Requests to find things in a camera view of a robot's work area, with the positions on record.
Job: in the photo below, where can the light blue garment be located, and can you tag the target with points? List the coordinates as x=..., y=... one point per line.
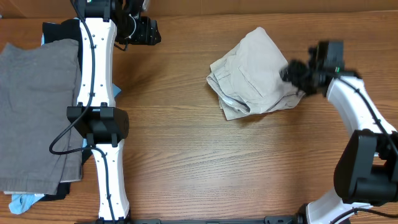
x=20, y=203

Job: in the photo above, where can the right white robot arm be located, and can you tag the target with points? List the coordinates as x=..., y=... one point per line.
x=365, y=176

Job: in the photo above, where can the beige shorts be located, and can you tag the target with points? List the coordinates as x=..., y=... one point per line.
x=247, y=79

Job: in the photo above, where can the black garment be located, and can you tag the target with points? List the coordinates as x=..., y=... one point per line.
x=68, y=29

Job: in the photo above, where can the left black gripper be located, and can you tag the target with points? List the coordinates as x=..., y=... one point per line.
x=148, y=28

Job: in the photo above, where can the grey shorts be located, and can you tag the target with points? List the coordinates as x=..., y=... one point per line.
x=37, y=87

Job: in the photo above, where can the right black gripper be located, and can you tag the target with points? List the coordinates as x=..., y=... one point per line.
x=290, y=71

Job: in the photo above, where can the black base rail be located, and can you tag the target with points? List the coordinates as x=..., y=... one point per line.
x=217, y=221

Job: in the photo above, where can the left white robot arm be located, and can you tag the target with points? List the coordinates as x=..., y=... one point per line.
x=106, y=25

